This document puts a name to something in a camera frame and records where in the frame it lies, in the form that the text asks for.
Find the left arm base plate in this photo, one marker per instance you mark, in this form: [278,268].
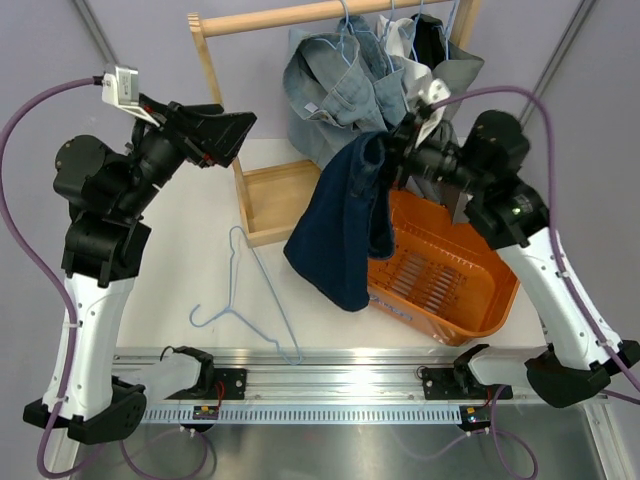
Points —
[230,382]

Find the orange plastic basket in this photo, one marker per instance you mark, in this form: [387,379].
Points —
[443,279]

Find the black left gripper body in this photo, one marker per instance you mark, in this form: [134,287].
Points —
[187,144]

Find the dark blue denim skirt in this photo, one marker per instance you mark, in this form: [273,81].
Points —
[346,224]

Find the white hanging garment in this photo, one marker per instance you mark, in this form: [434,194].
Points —
[397,39]

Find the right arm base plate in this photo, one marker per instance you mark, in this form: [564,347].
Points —
[450,383]

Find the grey hanging garment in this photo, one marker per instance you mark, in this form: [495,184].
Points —
[458,73]

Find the light denim jacket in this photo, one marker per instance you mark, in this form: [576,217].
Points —
[330,103]

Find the light blue wire hanger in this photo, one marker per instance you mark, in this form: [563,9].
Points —
[228,309]

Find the light blue denim garment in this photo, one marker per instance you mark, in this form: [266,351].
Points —
[387,86]

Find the aluminium frame post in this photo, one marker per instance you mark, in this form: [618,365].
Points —
[91,24]
[572,31]

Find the aluminium mounting rail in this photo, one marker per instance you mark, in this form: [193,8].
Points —
[330,386]

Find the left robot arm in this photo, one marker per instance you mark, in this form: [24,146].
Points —
[107,193]

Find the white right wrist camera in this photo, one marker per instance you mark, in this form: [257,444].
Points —
[427,92]

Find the wooden clothes rack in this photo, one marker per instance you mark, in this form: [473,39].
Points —
[272,199]

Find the aluminium frame post right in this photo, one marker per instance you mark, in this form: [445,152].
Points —
[572,31]

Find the aluminium frame post left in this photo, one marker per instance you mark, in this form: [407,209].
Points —
[91,24]

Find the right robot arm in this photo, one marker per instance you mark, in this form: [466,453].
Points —
[582,353]

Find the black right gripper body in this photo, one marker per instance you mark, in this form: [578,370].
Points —
[431,163]

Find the black hanging garment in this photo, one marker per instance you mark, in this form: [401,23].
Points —
[430,43]

